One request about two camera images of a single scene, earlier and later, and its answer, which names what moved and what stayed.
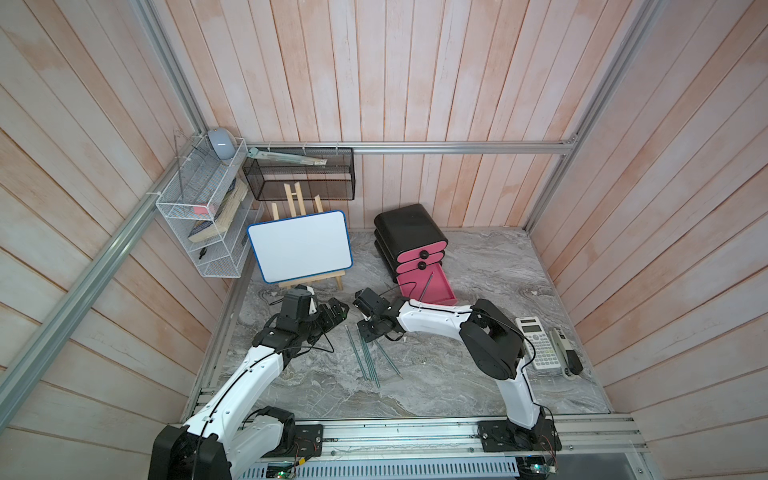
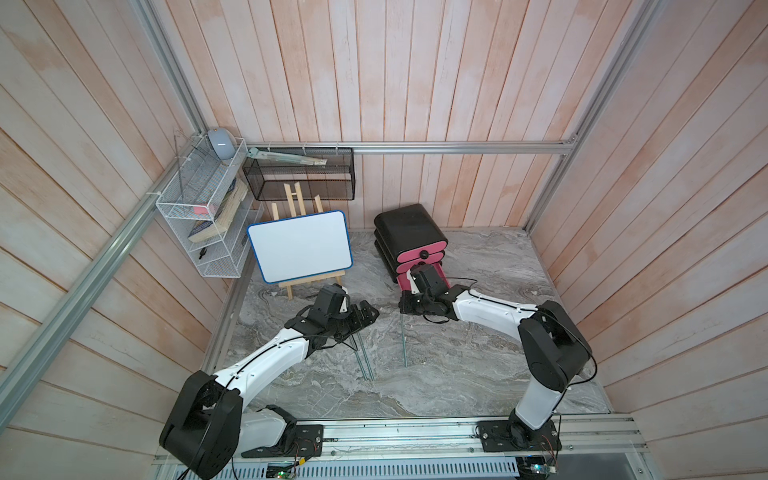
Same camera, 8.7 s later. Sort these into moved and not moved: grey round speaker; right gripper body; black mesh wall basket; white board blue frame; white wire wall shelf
Moved: right gripper body
Not moved: black mesh wall basket; white board blue frame; white wire wall shelf; grey round speaker
